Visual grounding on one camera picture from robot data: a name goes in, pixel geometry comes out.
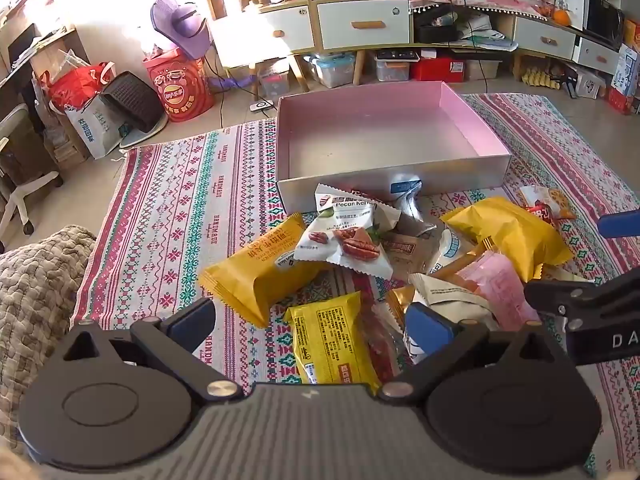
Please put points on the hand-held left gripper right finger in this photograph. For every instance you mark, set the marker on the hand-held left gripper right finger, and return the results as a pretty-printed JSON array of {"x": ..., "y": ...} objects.
[{"x": 427, "y": 327}]

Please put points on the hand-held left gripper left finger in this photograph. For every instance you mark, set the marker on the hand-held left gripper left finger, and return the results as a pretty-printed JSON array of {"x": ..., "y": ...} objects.
[{"x": 192, "y": 322}]

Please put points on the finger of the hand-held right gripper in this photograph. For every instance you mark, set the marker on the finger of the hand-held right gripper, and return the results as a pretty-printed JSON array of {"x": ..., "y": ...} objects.
[
  {"x": 617, "y": 225},
  {"x": 560, "y": 295}
]

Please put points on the white blue-text snack packet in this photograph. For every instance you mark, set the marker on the white blue-text snack packet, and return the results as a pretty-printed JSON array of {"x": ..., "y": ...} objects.
[{"x": 415, "y": 345}]

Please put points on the beige pistachio nut packet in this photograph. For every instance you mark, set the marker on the beige pistachio nut packet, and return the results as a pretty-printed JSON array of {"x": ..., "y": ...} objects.
[{"x": 450, "y": 300}]

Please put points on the clear-wrapped red snack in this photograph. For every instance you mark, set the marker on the clear-wrapped red snack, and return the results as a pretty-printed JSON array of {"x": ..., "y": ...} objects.
[{"x": 380, "y": 350}]

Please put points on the pink snack packet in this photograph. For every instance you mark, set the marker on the pink snack packet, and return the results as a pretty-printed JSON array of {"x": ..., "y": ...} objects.
[{"x": 492, "y": 285}]

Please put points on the orange-print white snack packet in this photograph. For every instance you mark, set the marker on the orange-print white snack packet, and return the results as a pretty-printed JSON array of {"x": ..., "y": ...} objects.
[{"x": 552, "y": 197}]

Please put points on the beige brown-label snack packet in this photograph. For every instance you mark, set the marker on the beige brown-label snack packet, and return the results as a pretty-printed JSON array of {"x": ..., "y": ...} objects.
[{"x": 405, "y": 252}]

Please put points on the large yellow waffle packet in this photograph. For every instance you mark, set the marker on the large yellow waffle packet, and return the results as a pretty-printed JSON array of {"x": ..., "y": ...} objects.
[{"x": 255, "y": 275}]

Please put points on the red white-print snack packet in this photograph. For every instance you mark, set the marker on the red white-print snack packet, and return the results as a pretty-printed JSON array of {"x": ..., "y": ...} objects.
[{"x": 540, "y": 212}]

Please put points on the plump yellow snack packet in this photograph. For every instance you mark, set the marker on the plump yellow snack packet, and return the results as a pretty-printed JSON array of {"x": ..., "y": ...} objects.
[{"x": 505, "y": 230}]

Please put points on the yellow black-print snack packet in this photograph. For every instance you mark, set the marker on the yellow black-print snack packet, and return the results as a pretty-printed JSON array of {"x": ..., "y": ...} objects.
[{"x": 330, "y": 340}]

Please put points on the white pecan nut packet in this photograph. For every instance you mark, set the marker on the white pecan nut packet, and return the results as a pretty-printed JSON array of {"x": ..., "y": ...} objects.
[{"x": 345, "y": 240}]

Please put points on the silver blue-label packet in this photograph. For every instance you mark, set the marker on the silver blue-label packet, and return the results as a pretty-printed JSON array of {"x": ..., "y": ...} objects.
[{"x": 407, "y": 197}]

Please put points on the pink cardboard box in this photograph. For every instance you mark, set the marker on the pink cardboard box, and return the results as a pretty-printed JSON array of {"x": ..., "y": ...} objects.
[{"x": 375, "y": 130}]

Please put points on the patterned woven mat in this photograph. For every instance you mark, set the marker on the patterned woven mat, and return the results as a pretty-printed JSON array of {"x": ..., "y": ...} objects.
[{"x": 175, "y": 200}]

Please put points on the small red carton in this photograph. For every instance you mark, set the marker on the small red carton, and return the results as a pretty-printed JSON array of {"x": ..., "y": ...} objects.
[{"x": 620, "y": 101}]

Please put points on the blue white carton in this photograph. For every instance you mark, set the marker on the blue white carton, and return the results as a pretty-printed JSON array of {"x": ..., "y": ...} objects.
[{"x": 627, "y": 72}]

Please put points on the brown knit blanket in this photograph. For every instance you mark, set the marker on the brown knit blanket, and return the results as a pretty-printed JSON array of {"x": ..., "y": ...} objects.
[{"x": 35, "y": 285}]

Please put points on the row of yellow cones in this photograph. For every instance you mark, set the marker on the row of yellow cones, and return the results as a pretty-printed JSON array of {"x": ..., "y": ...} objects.
[{"x": 540, "y": 79}]

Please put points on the white cabinet drawer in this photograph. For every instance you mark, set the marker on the white cabinet drawer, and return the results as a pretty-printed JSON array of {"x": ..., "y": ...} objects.
[
  {"x": 365, "y": 22},
  {"x": 597, "y": 57},
  {"x": 542, "y": 37},
  {"x": 280, "y": 27}
]

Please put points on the red gift box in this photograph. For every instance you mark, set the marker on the red gift box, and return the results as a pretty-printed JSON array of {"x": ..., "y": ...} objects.
[{"x": 632, "y": 32}]

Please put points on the black microwave oven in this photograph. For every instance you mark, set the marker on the black microwave oven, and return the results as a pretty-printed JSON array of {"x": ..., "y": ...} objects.
[{"x": 602, "y": 20}]

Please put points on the white office chair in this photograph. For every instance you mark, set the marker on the white office chair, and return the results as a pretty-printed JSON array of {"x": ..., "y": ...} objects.
[{"x": 20, "y": 195}]

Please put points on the orange fruit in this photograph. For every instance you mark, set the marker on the orange fruit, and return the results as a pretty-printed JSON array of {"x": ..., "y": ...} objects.
[{"x": 561, "y": 16}]

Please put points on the white shopping bag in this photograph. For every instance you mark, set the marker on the white shopping bag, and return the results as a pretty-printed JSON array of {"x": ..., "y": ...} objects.
[{"x": 92, "y": 127}]

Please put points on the white charging puck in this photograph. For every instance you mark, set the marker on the white charging puck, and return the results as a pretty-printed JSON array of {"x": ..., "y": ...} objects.
[{"x": 261, "y": 106}]

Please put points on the black woven basket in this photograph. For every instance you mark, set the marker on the black woven basket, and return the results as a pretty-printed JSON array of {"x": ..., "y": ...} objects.
[{"x": 132, "y": 100}]

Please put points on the red snack bucket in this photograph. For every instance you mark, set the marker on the red snack bucket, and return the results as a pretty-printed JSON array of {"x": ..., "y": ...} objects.
[{"x": 177, "y": 92}]

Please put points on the red flat box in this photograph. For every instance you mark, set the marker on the red flat box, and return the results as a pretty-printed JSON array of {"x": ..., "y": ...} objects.
[{"x": 437, "y": 70}]

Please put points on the purple handheld device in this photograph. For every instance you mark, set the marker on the purple handheld device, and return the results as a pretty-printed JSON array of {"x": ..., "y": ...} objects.
[{"x": 230, "y": 82}]

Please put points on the small clear plastic bin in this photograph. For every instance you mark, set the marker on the small clear plastic bin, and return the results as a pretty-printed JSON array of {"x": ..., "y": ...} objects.
[{"x": 274, "y": 82}]

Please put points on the clear plastic storage box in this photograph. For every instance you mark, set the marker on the clear plastic storage box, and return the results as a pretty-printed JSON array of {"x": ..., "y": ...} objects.
[{"x": 395, "y": 67}]

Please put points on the red plastic bag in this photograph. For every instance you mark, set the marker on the red plastic bag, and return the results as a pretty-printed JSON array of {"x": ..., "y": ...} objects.
[{"x": 75, "y": 85}]

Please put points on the black storage case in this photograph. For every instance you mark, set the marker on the black storage case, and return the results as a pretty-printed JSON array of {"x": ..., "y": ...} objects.
[{"x": 435, "y": 30}]

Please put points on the blue-lid plastic storage box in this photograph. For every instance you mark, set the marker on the blue-lid plastic storage box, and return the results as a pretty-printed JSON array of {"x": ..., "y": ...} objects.
[{"x": 332, "y": 70}]

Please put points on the purple hat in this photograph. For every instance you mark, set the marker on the purple hat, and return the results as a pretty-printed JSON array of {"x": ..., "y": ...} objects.
[{"x": 180, "y": 25}]

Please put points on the dark wooden desk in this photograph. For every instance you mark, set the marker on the dark wooden desk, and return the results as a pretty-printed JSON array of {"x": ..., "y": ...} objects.
[{"x": 55, "y": 50}]

